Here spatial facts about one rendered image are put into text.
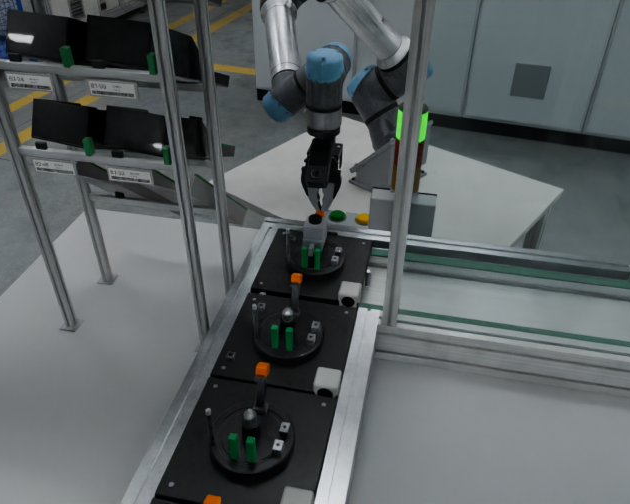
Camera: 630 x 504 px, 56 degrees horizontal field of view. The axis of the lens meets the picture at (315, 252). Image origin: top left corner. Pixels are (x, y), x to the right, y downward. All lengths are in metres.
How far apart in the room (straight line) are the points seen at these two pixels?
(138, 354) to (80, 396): 0.15
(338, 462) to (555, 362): 0.51
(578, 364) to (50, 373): 1.08
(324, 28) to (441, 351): 3.43
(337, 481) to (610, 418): 0.59
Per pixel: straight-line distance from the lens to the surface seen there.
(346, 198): 1.82
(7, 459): 1.26
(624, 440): 1.30
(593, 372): 1.31
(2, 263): 3.33
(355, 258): 1.38
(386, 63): 1.78
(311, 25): 4.45
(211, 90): 1.17
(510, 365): 1.29
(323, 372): 1.09
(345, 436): 1.05
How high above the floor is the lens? 1.80
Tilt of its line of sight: 36 degrees down
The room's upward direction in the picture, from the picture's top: straight up
